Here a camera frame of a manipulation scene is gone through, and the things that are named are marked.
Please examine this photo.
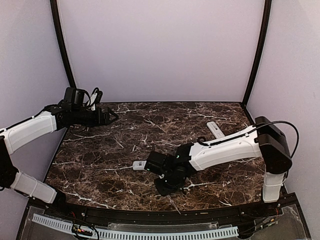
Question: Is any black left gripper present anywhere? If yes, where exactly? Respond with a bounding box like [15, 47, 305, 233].
[72, 106, 119, 128]

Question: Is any screwdriver with clear handle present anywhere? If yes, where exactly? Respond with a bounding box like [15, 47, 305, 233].
[167, 195, 181, 215]

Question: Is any white remote control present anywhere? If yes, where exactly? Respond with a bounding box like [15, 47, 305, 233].
[206, 121, 225, 139]
[132, 160, 146, 171]

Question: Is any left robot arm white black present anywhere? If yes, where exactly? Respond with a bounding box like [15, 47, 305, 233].
[0, 87, 119, 218]

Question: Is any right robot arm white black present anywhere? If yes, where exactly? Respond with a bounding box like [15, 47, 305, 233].
[144, 116, 295, 217]

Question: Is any black front table rail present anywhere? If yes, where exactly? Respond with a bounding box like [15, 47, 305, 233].
[28, 200, 284, 226]

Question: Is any white slotted cable duct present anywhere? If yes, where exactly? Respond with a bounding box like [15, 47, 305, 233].
[31, 213, 239, 240]

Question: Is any black left frame post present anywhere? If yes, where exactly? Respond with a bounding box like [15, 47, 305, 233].
[49, 0, 79, 103]

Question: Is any black frame post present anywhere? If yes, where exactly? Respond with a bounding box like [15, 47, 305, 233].
[241, 0, 272, 109]
[49, 0, 79, 103]

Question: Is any black right frame post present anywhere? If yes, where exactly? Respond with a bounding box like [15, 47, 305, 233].
[241, 0, 272, 109]

